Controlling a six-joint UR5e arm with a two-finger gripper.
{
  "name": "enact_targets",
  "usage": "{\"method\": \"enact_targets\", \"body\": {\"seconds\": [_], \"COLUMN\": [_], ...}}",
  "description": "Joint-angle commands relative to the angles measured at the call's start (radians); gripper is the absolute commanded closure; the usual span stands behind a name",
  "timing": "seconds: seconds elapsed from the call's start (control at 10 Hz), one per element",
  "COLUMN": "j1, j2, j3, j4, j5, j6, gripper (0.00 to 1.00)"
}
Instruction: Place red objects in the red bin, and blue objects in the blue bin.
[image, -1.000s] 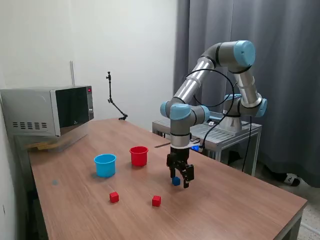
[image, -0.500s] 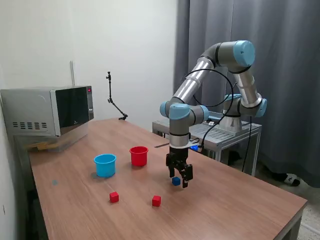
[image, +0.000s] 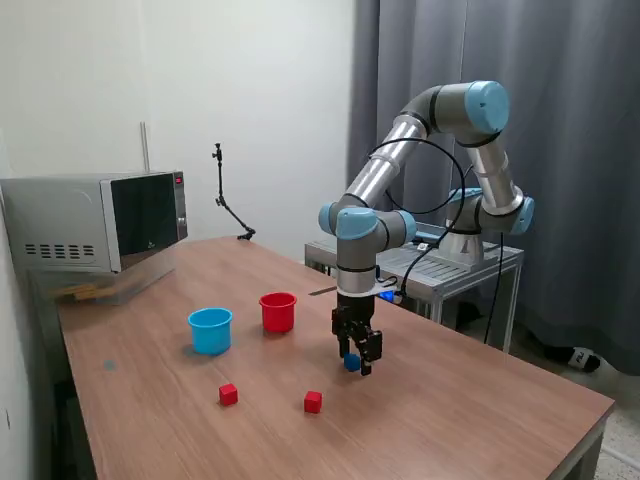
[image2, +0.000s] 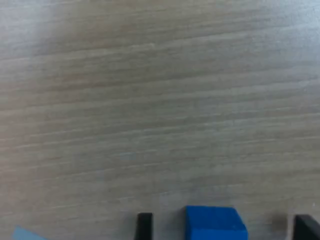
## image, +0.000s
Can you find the blue cube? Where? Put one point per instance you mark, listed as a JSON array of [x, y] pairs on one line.
[[352, 362]]

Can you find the black slipper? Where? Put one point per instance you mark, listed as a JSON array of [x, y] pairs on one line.
[[586, 360]]

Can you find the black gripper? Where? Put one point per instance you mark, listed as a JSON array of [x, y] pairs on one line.
[[356, 310]]

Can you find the grey table leg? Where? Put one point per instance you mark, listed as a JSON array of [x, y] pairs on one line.
[[585, 457]]

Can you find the teach pendant with blue rim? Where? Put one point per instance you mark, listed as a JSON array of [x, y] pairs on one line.
[[430, 234]]

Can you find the wooden blocks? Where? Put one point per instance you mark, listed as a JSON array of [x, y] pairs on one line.
[[87, 292]]

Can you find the red cube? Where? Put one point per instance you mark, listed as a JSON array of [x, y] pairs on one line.
[[313, 402], [228, 395]]

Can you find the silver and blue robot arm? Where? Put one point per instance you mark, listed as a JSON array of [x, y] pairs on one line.
[[385, 170]]

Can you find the white vertical pipe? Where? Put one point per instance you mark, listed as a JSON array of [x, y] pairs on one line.
[[145, 145]]

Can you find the silver microwave oven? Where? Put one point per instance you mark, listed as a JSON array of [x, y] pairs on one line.
[[60, 215]]

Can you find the dark grey curtain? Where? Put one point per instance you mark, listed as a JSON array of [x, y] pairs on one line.
[[590, 200]]

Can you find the grey-blue tape piece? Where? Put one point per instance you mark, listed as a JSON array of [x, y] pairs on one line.
[[109, 365]]

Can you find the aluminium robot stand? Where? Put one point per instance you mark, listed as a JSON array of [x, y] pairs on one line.
[[450, 275]]

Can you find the blue plastic bin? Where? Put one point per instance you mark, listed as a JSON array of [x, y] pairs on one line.
[[210, 335]]

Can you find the dark metal strip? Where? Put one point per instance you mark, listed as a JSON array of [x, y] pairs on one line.
[[322, 290]]

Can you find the red plastic bin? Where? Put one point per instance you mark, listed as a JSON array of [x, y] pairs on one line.
[[277, 317]]

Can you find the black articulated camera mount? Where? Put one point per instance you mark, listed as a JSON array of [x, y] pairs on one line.
[[220, 180]]

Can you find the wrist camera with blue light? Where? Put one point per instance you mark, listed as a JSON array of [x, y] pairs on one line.
[[390, 295]]

